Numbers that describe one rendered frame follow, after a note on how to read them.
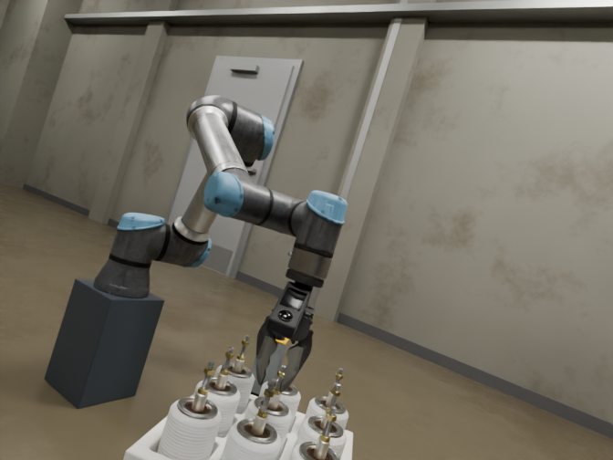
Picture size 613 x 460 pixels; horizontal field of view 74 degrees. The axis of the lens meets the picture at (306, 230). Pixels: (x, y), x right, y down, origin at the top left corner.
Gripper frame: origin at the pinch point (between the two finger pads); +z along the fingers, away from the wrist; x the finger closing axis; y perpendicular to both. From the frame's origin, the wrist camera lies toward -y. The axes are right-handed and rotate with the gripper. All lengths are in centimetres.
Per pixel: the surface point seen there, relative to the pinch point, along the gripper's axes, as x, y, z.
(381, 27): 15, 281, -216
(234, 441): 2.9, -3.1, 10.3
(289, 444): -6.6, 14.6, 16.5
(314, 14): 79, 295, -220
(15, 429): 53, 15, 34
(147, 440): 18.2, -1.2, 16.5
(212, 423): 7.9, -1.1, 9.9
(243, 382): 7.6, 21.2, 10.1
